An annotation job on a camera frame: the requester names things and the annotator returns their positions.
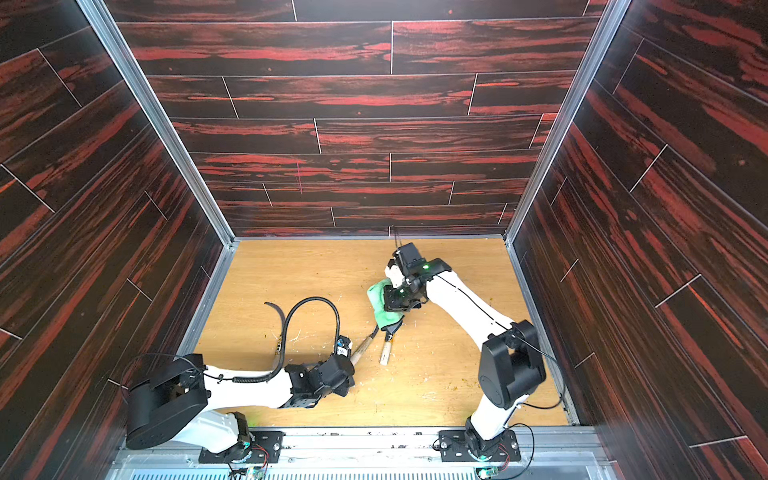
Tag small sickle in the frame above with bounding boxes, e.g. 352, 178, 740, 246
265, 302, 286, 370
380, 320, 403, 366
350, 325, 379, 365

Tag green and black rag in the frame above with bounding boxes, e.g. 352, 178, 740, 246
367, 279, 403, 335

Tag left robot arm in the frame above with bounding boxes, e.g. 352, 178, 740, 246
126, 354, 355, 454

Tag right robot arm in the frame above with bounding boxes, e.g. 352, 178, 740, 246
367, 243, 546, 461

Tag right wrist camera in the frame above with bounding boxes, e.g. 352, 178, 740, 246
385, 259, 405, 288

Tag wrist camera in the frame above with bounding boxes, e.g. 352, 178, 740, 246
333, 335, 351, 361
385, 259, 405, 288

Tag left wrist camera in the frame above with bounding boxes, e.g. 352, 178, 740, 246
333, 335, 351, 361

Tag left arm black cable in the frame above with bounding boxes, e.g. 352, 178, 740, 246
119, 296, 342, 397

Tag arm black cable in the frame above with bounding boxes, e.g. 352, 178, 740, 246
392, 226, 565, 480
119, 296, 342, 397

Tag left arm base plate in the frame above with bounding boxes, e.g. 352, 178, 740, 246
198, 430, 285, 466

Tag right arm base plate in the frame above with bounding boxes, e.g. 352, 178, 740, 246
432, 429, 521, 463

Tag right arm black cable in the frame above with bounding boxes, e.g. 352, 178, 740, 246
392, 226, 565, 480

